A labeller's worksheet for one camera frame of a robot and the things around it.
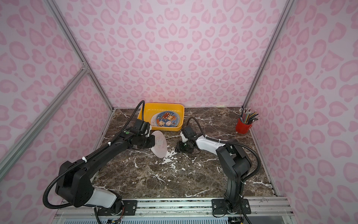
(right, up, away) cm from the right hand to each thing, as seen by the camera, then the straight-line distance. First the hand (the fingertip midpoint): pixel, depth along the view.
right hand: (179, 149), depth 91 cm
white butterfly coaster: (-20, +20, +19) cm, 34 cm away
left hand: (-14, +6, -7) cm, 16 cm away
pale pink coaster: (-12, +2, -3) cm, 12 cm away
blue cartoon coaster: (-9, +20, +18) cm, 29 cm away
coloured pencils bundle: (+46, +22, +3) cm, 51 cm away
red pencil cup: (+45, +14, +7) cm, 47 cm away
